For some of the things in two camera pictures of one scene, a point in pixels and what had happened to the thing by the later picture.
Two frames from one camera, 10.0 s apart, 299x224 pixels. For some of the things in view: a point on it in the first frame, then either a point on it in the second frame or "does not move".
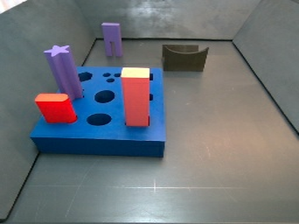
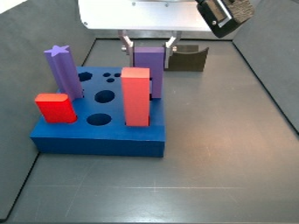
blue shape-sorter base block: [99, 131] does not move
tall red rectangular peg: [135, 84] does not move
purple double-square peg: [113, 35] to [151, 57]
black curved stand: [183, 58] does not move
